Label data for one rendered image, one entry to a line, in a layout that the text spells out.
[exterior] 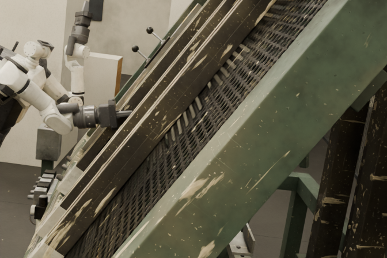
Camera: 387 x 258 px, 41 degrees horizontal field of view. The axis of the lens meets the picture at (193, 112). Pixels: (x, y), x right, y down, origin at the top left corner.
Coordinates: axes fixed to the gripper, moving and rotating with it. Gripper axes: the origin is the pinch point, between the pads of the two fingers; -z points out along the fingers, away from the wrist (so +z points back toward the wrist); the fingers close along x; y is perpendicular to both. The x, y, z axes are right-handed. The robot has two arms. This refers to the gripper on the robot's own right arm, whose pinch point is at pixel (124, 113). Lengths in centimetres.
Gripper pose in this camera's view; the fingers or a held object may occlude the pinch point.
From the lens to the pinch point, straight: 202.5
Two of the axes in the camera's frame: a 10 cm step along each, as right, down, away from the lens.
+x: -0.8, -9.7, -2.3
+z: -9.9, 0.9, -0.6
